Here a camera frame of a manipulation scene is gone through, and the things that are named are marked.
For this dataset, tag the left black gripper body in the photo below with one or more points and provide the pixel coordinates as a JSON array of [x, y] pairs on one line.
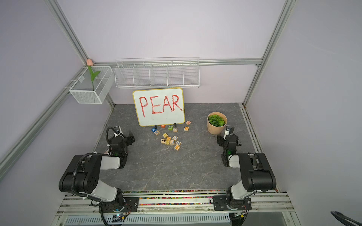
[[127, 141]]

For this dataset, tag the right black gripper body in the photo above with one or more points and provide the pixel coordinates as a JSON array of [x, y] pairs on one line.
[[222, 142]]

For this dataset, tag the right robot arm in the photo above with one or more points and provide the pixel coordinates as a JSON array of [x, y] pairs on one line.
[[255, 171]]

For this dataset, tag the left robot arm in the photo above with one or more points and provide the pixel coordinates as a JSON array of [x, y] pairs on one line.
[[82, 176]]

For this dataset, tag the whiteboard with red PEAR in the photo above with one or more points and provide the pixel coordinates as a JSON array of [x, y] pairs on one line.
[[159, 106]]

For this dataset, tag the tan pot with green plant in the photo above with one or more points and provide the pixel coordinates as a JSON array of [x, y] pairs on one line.
[[216, 123]]

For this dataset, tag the pink artificial tulip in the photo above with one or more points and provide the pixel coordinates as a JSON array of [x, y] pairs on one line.
[[93, 74]]

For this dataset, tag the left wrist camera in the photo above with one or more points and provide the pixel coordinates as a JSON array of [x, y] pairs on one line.
[[118, 129]]

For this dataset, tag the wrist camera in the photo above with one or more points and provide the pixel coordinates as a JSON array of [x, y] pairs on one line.
[[227, 130], [118, 129]]

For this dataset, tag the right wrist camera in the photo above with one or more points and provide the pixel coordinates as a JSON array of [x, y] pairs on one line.
[[227, 130]]

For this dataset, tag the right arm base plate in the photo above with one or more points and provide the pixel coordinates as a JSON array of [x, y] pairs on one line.
[[224, 203]]

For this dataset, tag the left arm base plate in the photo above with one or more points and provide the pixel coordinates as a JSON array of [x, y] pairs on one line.
[[128, 204]]

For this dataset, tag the small white wire basket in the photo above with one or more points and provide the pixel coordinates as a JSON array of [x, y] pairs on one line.
[[82, 90]]

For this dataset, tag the long white wire shelf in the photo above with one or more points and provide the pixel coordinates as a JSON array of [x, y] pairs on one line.
[[157, 72]]

